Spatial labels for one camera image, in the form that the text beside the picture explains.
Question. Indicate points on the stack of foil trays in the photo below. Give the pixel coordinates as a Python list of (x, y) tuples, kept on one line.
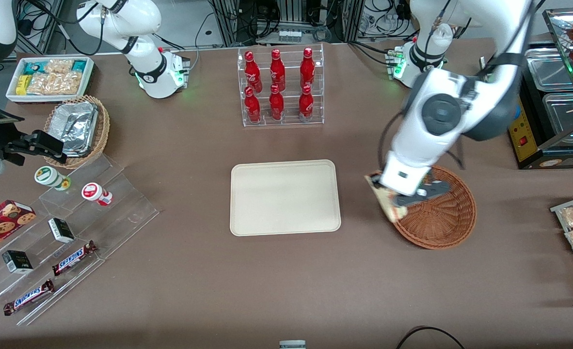
[(75, 126)]

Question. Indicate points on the round brown wicker basket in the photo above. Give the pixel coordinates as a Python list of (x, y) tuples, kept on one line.
[(441, 223)]

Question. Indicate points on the white rectangular snack bin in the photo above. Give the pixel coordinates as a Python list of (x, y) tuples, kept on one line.
[(12, 94)]

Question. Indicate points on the triangle sandwich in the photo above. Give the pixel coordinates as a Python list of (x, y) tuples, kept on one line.
[(388, 203)]

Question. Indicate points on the red cap small bottle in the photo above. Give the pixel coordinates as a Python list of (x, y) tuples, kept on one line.
[(95, 193)]

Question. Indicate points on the tan wicker basket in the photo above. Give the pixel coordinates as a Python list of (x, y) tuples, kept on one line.
[(103, 126)]

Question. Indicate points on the clear acrylic step display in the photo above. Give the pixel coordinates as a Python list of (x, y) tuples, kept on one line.
[(121, 203)]

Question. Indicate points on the clear acrylic bottle rack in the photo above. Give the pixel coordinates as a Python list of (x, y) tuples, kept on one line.
[(291, 121)]

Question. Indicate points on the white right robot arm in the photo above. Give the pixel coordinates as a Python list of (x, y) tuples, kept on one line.
[(146, 72)]

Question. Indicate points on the clear bag of peanut snacks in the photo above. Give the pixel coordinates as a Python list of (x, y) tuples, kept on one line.
[(58, 65), (54, 83)]

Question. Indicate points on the black yellow food warmer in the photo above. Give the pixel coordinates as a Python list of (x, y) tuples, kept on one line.
[(526, 140)]

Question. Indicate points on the red soda bottle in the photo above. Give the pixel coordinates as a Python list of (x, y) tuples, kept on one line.
[(277, 70), (252, 106), (307, 68), (276, 104), (252, 70), (306, 104)]

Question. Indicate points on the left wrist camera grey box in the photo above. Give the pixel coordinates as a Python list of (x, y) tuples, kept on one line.
[(424, 193)]

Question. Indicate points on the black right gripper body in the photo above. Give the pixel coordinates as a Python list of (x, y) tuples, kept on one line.
[(1, 137)]

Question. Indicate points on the small black box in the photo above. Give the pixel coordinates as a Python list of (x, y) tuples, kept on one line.
[(61, 230), (17, 261)]

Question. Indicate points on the cream rectangular tray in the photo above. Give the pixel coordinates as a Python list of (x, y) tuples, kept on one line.
[(285, 198)]

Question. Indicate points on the yellow snack packet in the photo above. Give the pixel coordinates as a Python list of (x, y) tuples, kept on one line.
[(22, 85)]

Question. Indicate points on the green cap small bottle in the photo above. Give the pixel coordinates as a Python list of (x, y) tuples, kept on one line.
[(49, 177)]

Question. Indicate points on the teal snack packet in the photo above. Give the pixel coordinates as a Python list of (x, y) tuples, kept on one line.
[(79, 66), (34, 68)]

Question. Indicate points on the small grey device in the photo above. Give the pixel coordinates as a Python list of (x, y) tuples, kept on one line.
[(292, 344)]

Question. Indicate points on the white power strip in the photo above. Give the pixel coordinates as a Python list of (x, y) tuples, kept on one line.
[(290, 36)]

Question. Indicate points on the red cookie box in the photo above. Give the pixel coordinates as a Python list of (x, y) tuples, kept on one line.
[(0, 220)]

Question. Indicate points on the Snickers chocolate bar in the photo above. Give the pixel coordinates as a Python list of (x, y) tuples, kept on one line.
[(28, 297), (73, 258)]

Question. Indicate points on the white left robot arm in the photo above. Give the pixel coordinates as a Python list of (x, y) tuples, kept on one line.
[(427, 145)]

